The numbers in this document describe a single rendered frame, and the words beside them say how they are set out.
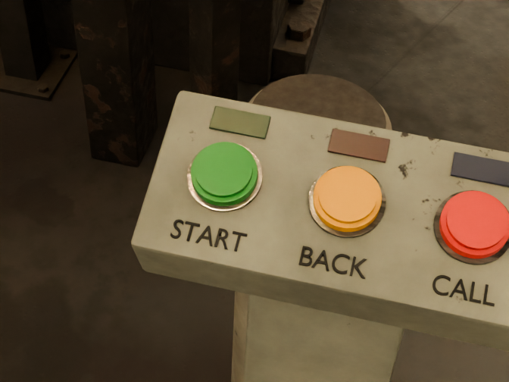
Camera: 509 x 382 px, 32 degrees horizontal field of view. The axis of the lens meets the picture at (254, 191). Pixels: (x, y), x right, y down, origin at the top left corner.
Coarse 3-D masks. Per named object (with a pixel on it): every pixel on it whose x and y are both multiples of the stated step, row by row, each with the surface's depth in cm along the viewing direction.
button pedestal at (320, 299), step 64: (192, 128) 55; (320, 128) 54; (192, 192) 53; (256, 192) 52; (384, 192) 52; (448, 192) 52; (192, 256) 51; (256, 256) 51; (320, 256) 51; (384, 256) 51; (448, 256) 51; (256, 320) 57; (320, 320) 55; (384, 320) 53; (448, 320) 50
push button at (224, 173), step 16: (224, 144) 53; (208, 160) 52; (224, 160) 52; (240, 160) 52; (192, 176) 52; (208, 176) 52; (224, 176) 52; (240, 176) 52; (256, 176) 52; (208, 192) 52; (224, 192) 52; (240, 192) 52
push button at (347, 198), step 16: (336, 176) 52; (352, 176) 52; (368, 176) 52; (320, 192) 51; (336, 192) 51; (352, 192) 51; (368, 192) 51; (320, 208) 51; (336, 208) 51; (352, 208) 51; (368, 208) 51; (336, 224) 51; (352, 224) 51; (368, 224) 51
